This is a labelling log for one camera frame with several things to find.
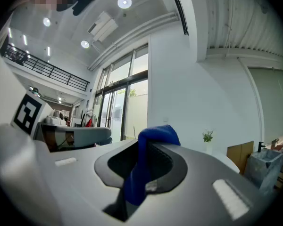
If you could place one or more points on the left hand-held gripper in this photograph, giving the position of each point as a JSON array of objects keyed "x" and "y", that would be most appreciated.
[{"x": 26, "y": 114}]

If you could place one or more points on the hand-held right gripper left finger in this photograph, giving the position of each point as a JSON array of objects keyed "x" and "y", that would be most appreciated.
[{"x": 80, "y": 185}]

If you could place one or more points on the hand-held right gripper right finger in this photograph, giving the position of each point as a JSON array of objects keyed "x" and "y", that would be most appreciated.
[{"x": 198, "y": 208}]

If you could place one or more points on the white cube box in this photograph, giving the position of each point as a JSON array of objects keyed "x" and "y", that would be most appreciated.
[{"x": 92, "y": 133}]

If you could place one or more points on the blue cloth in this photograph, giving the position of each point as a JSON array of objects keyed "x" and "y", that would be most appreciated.
[{"x": 134, "y": 180}]

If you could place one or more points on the brown cardboard box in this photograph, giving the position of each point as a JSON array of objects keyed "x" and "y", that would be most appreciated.
[{"x": 240, "y": 154}]

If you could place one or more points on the black balcony railing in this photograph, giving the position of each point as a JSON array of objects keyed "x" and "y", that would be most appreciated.
[{"x": 49, "y": 72}]

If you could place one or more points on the white flowers in vase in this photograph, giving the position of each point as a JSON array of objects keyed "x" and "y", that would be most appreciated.
[{"x": 207, "y": 136}]

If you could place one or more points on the black faucet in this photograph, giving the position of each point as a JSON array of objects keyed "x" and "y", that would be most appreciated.
[{"x": 261, "y": 146}]

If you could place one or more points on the round ceiling light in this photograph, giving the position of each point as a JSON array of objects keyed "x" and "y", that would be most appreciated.
[
  {"x": 124, "y": 2},
  {"x": 85, "y": 44},
  {"x": 46, "y": 21}
]

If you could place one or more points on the glass sliding door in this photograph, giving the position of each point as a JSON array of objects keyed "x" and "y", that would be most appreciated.
[{"x": 122, "y": 102}]

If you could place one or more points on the white ceiling air conditioner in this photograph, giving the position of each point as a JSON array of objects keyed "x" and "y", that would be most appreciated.
[{"x": 103, "y": 26}]

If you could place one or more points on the grey roller blind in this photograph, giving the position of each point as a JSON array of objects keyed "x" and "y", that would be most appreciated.
[{"x": 273, "y": 102}]

